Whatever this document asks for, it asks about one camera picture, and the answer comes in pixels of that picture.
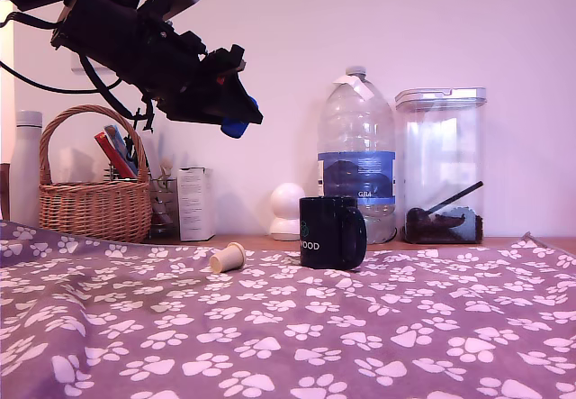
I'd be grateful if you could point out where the brown coffee granules heap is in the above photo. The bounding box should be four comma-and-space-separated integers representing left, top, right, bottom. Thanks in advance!
404, 207, 485, 243

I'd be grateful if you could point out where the blue flat packet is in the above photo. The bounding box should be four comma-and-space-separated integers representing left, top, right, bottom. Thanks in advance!
103, 123, 136, 166

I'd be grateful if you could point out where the beige coffee capsule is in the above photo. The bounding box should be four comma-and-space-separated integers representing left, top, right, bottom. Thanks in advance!
209, 242, 247, 274

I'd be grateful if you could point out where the large clear water bottle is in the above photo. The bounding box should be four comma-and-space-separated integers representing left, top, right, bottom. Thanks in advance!
317, 66, 398, 243

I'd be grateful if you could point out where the paw print table cloth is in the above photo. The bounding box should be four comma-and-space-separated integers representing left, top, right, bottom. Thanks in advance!
0, 219, 576, 399

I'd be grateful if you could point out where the black coffee mug white print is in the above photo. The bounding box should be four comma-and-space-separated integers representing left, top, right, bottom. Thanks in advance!
299, 195, 368, 271

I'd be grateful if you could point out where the red flat packet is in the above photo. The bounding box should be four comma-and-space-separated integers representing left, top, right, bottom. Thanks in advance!
94, 131, 139, 180

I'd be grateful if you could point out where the clear plastic storage container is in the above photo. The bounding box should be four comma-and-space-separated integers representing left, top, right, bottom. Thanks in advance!
394, 86, 488, 244

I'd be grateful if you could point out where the white wall plate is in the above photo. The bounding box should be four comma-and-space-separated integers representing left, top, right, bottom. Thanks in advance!
70, 50, 121, 77

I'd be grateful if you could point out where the brown wicker basket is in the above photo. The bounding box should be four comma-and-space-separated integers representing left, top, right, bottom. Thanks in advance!
38, 104, 154, 243

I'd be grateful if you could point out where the black scoop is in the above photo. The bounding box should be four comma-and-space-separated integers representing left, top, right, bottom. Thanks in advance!
407, 180, 485, 225

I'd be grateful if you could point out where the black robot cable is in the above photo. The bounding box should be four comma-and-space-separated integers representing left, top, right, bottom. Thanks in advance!
0, 10, 62, 31
0, 59, 125, 95
78, 54, 157, 132

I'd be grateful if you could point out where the small white round camera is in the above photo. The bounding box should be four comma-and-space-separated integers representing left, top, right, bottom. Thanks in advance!
268, 182, 306, 241

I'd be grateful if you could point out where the white insulated bottle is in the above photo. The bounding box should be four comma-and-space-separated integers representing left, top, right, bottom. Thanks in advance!
9, 110, 44, 227

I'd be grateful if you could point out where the brown wooden furniture edge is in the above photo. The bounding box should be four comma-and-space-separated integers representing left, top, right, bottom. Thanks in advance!
0, 162, 11, 222

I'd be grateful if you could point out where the white printed carton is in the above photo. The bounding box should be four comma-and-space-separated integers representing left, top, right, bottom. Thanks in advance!
176, 167, 217, 242

